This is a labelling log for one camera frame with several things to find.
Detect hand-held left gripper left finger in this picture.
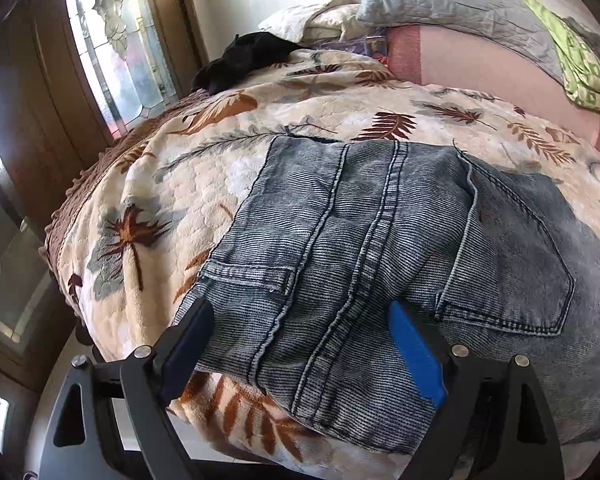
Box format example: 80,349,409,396
40,297,216,480

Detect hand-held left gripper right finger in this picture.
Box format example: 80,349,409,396
387,301,566,480

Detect blue denim pants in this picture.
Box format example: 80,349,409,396
172,135,600,461

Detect leaf print blanket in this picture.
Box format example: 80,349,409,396
37,50,600,480

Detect black cloth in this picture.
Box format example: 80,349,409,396
190,31,306,95

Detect colourful packet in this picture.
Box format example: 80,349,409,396
310,35,391,58

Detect stained glass window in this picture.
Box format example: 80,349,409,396
62,0,178,136

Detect green patterned cloth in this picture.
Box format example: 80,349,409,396
519,0,600,113

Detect cream pillow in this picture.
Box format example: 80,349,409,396
257,0,376,46

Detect grey quilted pillow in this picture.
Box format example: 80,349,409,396
355,0,588,86

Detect brown wooden window frame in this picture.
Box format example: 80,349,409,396
145,0,211,98

